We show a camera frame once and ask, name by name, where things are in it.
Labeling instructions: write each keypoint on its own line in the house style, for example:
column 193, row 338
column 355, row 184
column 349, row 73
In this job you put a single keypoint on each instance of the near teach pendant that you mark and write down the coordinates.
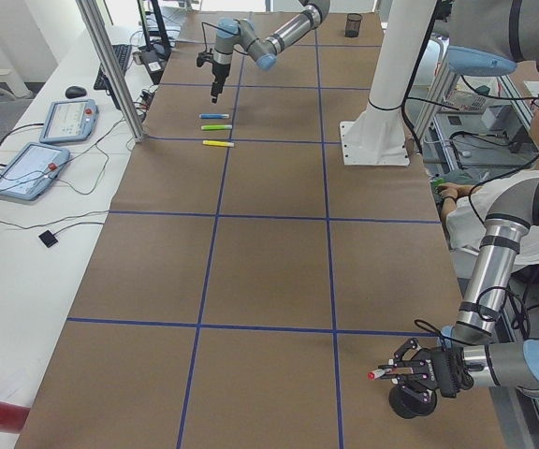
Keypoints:
column 32, row 171

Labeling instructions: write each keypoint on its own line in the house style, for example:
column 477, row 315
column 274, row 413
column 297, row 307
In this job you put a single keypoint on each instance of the green handheld object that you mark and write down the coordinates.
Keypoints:
column 436, row 182

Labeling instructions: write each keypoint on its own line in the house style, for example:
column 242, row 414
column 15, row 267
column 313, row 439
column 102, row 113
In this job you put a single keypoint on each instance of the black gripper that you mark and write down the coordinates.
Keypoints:
column 432, row 366
column 219, row 71

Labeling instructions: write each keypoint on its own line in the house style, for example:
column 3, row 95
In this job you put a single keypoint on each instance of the yellow marker pen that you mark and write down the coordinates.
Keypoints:
column 218, row 143

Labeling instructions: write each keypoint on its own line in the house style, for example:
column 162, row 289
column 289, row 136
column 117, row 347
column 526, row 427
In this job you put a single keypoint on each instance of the green marker pen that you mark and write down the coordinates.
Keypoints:
column 216, row 127

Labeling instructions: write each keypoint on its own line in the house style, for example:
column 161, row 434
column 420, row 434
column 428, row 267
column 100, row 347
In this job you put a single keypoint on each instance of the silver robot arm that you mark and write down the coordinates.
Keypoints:
column 263, row 51
column 487, row 38

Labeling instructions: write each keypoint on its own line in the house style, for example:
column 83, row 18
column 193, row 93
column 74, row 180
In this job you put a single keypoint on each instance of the aluminium frame post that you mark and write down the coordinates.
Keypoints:
column 96, row 28

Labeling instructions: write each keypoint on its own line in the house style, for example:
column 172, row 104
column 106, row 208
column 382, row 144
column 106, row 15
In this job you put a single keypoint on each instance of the teach pendant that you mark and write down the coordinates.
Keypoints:
column 69, row 121
column 32, row 171

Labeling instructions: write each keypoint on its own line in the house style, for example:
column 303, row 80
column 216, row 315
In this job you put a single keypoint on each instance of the black computer mouse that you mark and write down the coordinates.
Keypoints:
column 74, row 91

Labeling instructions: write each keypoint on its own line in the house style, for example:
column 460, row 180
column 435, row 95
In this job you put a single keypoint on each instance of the black mesh cup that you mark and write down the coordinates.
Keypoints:
column 352, row 26
column 406, row 406

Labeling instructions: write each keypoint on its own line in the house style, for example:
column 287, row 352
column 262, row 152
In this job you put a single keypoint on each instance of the far teach pendant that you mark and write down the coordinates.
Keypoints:
column 69, row 121

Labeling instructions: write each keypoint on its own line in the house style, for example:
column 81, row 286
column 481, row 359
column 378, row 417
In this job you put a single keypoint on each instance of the person in white shirt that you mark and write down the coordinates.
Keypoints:
column 501, row 215

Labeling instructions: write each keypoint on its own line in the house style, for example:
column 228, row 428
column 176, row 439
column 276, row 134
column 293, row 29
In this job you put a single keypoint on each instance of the red marker pen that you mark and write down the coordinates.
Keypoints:
column 380, row 373

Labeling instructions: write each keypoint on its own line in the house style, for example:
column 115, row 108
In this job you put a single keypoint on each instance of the white camera stand column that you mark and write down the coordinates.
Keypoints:
column 376, row 138

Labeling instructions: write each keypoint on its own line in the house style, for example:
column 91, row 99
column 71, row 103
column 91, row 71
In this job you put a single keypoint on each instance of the small black sensor box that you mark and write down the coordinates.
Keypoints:
column 48, row 238

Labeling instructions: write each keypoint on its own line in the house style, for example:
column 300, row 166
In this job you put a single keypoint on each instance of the blue marker pen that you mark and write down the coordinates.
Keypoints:
column 214, row 116

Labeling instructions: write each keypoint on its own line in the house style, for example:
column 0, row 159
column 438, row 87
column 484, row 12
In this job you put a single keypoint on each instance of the near black mesh cup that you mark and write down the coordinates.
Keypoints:
column 406, row 406

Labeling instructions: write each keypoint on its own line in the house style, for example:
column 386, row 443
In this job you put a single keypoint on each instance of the far black mesh cup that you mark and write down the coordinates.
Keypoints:
column 352, row 26

